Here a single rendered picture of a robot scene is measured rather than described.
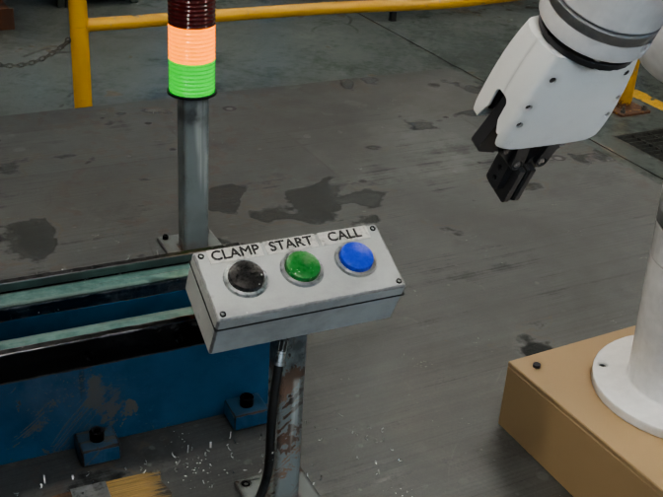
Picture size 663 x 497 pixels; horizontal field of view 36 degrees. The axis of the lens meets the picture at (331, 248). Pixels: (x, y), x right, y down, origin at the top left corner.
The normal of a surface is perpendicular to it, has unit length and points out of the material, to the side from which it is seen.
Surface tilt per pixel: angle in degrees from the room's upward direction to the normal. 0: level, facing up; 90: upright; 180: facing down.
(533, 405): 90
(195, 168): 90
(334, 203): 0
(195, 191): 90
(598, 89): 116
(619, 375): 2
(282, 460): 90
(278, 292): 25
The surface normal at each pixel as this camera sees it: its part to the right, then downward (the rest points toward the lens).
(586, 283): 0.06, -0.88
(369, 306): 0.36, 0.78
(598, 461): -0.89, 0.17
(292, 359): 0.43, 0.44
